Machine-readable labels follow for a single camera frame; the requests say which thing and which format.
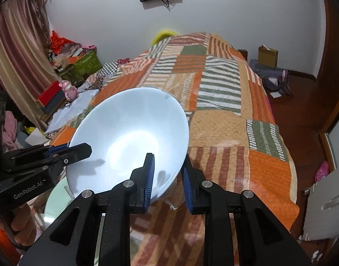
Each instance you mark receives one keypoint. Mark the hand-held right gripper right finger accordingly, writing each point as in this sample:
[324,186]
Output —
[187,183]

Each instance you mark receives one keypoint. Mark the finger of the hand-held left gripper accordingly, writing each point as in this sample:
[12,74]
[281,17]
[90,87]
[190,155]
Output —
[75,153]
[57,149]

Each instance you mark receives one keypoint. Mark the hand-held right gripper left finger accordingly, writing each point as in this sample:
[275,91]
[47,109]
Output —
[148,180]

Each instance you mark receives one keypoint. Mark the green plate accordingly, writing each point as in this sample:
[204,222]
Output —
[55,199]

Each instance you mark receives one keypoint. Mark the white bowl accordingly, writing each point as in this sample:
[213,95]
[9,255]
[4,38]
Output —
[125,122]

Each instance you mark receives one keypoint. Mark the person's left forearm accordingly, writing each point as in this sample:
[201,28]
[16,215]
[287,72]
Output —
[0,241]

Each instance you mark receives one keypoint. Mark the person's left hand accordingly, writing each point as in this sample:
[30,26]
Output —
[24,224]

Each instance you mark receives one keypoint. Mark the open notebook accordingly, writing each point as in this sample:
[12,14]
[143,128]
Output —
[35,138]

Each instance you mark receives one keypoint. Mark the light blue cloth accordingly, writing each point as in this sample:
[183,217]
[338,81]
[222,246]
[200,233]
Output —
[72,108]

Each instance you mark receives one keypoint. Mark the dark grey box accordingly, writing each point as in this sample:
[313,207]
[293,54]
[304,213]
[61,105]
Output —
[55,104]

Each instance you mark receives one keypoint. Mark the pink scarf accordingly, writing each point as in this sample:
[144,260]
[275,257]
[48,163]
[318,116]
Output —
[10,130]

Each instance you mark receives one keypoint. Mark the red box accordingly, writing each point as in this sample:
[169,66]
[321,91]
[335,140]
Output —
[49,92]

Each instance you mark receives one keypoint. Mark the pink plush toy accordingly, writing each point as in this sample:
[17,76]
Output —
[69,91]

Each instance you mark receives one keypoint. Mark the green storage box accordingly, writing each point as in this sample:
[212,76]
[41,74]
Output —
[86,65]

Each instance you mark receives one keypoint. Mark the pile of colourful packaging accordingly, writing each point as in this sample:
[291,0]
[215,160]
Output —
[64,48]

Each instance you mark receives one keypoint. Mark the striped brown curtain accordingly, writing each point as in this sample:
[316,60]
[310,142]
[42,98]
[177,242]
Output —
[17,50]

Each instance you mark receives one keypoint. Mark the white paper sheet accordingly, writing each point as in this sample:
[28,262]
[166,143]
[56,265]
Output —
[275,94]

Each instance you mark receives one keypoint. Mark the pink slipper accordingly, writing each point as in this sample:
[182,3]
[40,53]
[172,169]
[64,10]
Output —
[322,171]

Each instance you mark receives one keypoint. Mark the grey backpack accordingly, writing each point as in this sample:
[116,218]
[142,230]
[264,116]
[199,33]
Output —
[272,77]

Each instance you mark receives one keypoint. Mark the yellow plastic object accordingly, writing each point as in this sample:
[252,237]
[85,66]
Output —
[164,36]

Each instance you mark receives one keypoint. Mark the brown paper bag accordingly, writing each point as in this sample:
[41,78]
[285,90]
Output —
[268,56]

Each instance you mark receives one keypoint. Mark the wooden door frame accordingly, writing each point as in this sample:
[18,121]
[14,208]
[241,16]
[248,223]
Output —
[334,61]

